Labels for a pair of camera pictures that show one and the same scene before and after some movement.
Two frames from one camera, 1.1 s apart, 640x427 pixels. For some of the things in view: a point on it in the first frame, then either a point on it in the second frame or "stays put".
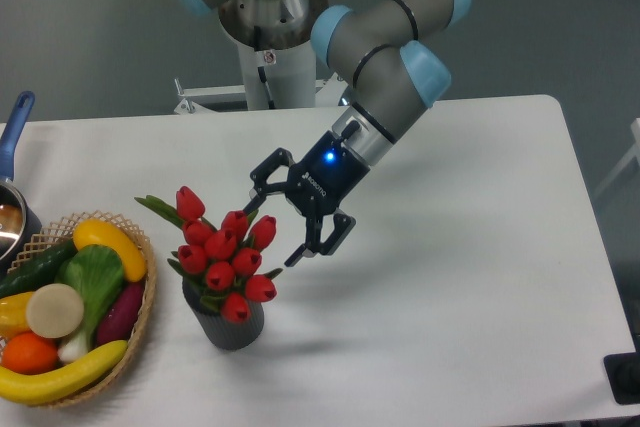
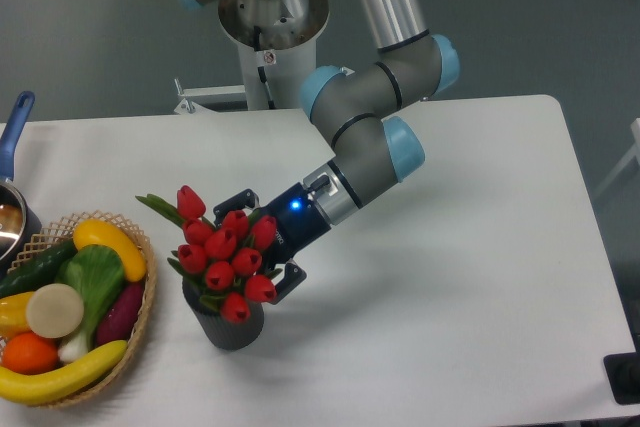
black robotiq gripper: (318, 183) -> (299, 225)
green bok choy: (97, 272) stays put
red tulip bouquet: (223, 259) stays put
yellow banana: (41, 387) stays put
